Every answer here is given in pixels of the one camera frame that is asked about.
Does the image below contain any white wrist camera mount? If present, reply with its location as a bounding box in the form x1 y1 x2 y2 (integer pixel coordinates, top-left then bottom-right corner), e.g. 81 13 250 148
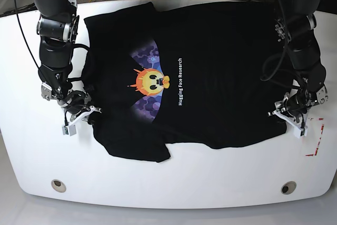
268 97 308 138
62 105 102 136

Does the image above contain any left table cable grommet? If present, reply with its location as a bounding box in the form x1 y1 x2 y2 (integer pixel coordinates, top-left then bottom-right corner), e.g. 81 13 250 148
51 180 66 193

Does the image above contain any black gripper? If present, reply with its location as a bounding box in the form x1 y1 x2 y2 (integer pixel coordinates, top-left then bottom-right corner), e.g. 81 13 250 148
281 90 316 117
59 90 91 115

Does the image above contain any red tape rectangle marking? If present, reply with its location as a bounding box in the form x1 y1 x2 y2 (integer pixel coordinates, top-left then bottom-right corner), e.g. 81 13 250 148
302 117 325 157

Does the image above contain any black T-shirt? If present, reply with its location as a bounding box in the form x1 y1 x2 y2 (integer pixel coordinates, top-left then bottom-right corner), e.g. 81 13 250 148
84 2 293 163

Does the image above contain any right table cable grommet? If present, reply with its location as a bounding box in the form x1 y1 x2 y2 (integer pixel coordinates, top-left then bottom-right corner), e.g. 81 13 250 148
281 181 297 195

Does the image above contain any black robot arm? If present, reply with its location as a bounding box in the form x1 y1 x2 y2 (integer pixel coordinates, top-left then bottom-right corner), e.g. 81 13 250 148
279 0 326 118
34 0 86 114

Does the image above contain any table cable grommet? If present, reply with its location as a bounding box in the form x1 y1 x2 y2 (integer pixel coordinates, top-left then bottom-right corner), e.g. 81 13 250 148
281 181 297 195
51 180 66 193

